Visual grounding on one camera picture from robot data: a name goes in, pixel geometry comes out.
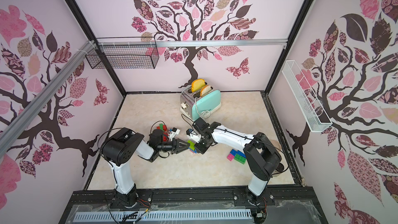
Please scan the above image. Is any mint and cream toaster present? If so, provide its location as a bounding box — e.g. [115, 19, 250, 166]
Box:
[180, 86, 221, 121]

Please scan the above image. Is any white slotted cable duct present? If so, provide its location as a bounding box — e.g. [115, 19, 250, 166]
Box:
[72, 209, 252, 224]

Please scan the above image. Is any toast slice left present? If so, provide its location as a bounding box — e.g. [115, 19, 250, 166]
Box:
[191, 79, 206, 93]

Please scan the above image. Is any blue long lego brick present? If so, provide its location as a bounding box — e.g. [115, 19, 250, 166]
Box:
[230, 149, 246, 158]

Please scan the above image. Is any aluminium rail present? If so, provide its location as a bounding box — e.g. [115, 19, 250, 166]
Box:
[99, 39, 288, 47]
[1, 40, 94, 156]

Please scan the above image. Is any aluminium rail left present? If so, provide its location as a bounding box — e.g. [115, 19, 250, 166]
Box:
[1, 40, 94, 156]

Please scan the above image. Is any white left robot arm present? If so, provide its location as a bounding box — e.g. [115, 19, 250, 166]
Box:
[99, 128, 190, 208]

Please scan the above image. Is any toast slice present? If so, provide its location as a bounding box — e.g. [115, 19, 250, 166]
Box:
[191, 79, 206, 93]
[200, 85, 213, 97]

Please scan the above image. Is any lime lego brick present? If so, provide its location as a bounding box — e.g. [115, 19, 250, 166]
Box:
[187, 140, 195, 151]

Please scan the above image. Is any white wire shelf basket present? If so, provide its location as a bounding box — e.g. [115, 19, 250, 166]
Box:
[282, 60, 332, 133]

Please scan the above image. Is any black wire basket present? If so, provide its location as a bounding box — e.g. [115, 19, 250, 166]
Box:
[86, 37, 160, 69]

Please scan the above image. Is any toast slice right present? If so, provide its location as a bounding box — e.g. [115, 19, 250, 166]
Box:
[200, 85, 213, 97]

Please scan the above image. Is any aluminium rail back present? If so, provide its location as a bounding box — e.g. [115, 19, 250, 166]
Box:
[99, 39, 288, 47]

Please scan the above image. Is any red long lego brick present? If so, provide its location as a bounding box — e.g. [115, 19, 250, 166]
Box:
[162, 125, 169, 142]

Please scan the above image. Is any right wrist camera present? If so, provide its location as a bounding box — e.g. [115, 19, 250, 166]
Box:
[186, 129, 201, 143]

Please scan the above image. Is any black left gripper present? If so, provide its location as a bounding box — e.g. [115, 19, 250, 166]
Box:
[157, 138, 190, 155]

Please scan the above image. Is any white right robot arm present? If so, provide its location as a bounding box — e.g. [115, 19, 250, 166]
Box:
[192, 118, 282, 205]

